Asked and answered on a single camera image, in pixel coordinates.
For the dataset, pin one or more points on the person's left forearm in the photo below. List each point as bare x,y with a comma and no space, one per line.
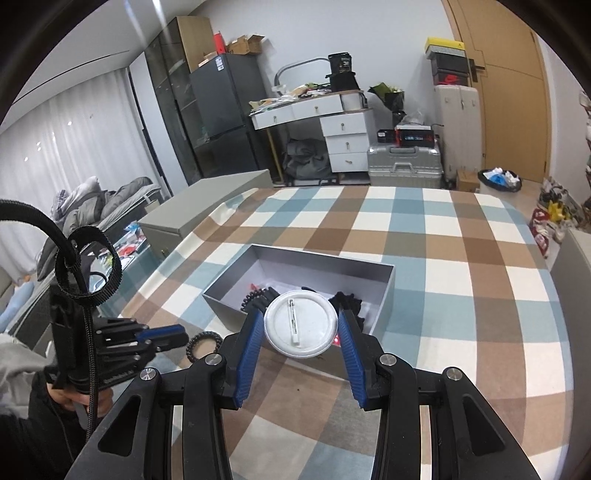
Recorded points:
37,438

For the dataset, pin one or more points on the dark grey bag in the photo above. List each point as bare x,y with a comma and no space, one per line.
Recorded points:
304,159

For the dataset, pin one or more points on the open cardboard box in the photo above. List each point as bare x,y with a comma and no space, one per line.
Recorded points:
244,45

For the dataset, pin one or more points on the pile of shoes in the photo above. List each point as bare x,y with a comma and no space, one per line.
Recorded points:
551,217

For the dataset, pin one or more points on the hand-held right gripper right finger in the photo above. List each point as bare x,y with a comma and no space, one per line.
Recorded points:
353,364

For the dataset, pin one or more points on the yellow shoe box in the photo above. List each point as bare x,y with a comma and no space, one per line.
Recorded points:
444,46

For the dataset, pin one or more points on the black wrapped flower bouquet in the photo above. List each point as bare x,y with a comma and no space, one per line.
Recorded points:
390,98

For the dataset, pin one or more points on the wooden door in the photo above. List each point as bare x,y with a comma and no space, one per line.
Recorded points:
512,106

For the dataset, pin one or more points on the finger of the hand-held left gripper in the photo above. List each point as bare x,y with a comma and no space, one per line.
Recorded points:
161,331
152,347

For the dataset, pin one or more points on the black shoe box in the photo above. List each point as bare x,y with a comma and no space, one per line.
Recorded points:
448,71

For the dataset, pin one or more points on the white round pin badge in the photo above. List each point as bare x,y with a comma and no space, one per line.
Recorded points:
300,323

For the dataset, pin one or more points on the small black box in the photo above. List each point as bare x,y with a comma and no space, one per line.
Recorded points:
385,136

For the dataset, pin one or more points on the pile of grey clothes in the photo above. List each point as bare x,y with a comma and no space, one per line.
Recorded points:
101,207

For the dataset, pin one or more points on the white drawer unit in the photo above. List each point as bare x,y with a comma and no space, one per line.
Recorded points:
348,143

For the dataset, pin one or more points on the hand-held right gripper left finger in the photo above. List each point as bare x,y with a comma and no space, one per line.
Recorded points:
244,355

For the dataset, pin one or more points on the low glass table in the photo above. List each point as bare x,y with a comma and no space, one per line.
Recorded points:
129,249

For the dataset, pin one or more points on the white curtain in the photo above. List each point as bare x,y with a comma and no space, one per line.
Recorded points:
83,138

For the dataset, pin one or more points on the person's left hand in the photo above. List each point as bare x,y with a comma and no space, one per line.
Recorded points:
69,399

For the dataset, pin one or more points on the pile of papers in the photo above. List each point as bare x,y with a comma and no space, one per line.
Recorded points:
281,98

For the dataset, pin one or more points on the red box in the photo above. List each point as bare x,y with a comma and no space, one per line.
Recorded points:
219,42

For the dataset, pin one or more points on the plaid tablecloth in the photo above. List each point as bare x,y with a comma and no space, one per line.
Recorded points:
461,300

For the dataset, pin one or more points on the white curved desk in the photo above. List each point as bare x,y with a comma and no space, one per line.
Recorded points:
304,108

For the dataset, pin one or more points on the dark grey refrigerator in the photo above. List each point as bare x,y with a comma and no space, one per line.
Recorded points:
221,101

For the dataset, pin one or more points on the grey rectangular box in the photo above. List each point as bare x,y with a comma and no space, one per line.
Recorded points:
378,304

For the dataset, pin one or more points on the black trash bin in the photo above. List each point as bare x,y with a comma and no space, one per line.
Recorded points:
498,180

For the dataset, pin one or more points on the cluttered shelf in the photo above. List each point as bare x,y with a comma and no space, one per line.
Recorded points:
586,161

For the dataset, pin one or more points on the silver aluminium suitcase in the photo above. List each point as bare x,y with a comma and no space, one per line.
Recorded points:
404,166

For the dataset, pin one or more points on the white suitcase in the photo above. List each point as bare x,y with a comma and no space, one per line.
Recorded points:
457,134

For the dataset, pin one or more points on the black and red device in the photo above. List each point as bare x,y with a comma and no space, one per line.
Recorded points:
415,137

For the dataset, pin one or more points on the tall brown cardboard sheet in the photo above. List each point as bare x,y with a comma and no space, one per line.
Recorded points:
194,41

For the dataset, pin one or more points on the small cardboard box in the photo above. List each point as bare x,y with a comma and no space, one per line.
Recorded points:
467,181

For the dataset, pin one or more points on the grey arched metal frame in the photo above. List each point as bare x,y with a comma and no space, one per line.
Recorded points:
295,61

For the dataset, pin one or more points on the dark glass cabinet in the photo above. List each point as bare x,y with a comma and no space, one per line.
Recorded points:
166,92

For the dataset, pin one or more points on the stack of black boxes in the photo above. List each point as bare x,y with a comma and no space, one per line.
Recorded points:
342,74

